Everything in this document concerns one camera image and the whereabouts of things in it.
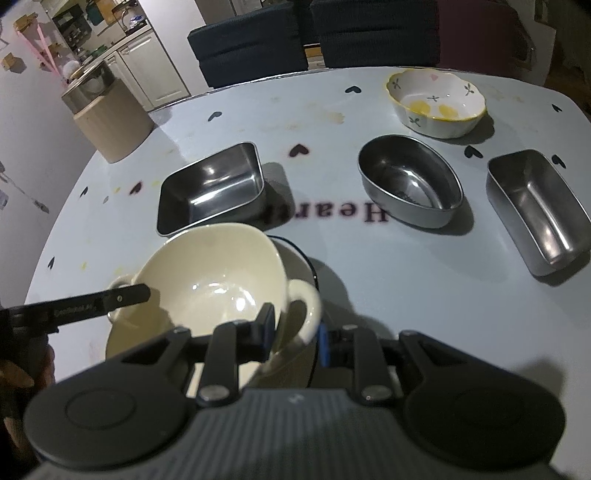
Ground oval steel bowl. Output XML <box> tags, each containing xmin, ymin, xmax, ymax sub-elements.
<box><xmin>358</xmin><ymin>135</ymin><xmax>464</xmax><ymax>229</ymax></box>

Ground cream bowl with handles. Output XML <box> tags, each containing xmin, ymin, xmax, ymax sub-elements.
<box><xmin>105</xmin><ymin>223</ymin><xmax>322</xmax><ymax>376</ymax></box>

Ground rectangular steel container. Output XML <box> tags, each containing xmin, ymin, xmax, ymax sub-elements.
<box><xmin>156</xmin><ymin>142</ymin><xmax>265</xmax><ymax>237</ymax></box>
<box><xmin>486</xmin><ymin>148</ymin><xmax>591</xmax><ymax>277</ymax></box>

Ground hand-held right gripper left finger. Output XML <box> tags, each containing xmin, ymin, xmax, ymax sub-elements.
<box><xmin>117</xmin><ymin>302</ymin><xmax>278</xmax><ymax>408</ymax></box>

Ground dark blue chair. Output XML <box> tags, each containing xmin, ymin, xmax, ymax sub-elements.
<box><xmin>187</xmin><ymin>2</ymin><xmax>309</xmax><ymax>88</ymax></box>
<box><xmin>310</xmin><ymin>0</ymin><xmax>439</xmax><ymax>70</ymax></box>

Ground white heart-print table cover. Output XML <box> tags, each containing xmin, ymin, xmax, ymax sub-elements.
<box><xmin>23</xmin><ymin>67</ymin><xmax>591</xmax><ymax>480</ymax></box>

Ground pink hanging ribbon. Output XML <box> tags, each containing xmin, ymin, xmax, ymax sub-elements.
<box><xmin>16</xmin><ymin>18</ymin><xmax>64</xmax><ymax>78</ymax></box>

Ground maroon chair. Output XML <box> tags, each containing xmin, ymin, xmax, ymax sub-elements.
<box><xmin>436</xmin><ymin>0</ymin><xmax>532</xmax><ymax>77</ymax></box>

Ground person's left hand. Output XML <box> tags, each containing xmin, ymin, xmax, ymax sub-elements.
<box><xmin>0</xmin><ymin>344</ymin><xmax>57</xmax><ymax>432</ymax></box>

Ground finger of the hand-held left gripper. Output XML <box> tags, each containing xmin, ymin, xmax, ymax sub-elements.
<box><xmin>55</xmin><ymin>283</ymin><xmax>152</xmax><ymax>325</ymax></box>

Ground floral ceramic bowl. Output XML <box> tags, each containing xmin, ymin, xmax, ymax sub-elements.
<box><xmin>385</xmin><ymin>68</ymin><xmax>488</xmax><ymax>139</ymax></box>

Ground white plate with dark rim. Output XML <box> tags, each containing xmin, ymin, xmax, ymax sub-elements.
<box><xmin>105</xmin><ymin>235</ymin><xmax>321</xmax><ymax>391</ymax></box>

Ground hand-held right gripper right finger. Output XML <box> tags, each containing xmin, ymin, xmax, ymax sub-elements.
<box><xmin>316</xmin><ymin>324</ymin><xmax>463</xmax><ymax>409</ymax></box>

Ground beige jug with steel lid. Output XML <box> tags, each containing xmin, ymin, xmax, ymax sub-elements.
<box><xmin>61</xmin><ymin>60</ymin><xmax>155</xmax><ymax>163</ymax></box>

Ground white kitchen base cabinets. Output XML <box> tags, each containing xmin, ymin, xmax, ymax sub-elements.
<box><xmin>104</xmin><ymin>32</ymin><xmax>192</xmax><ymax>112</ymax></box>

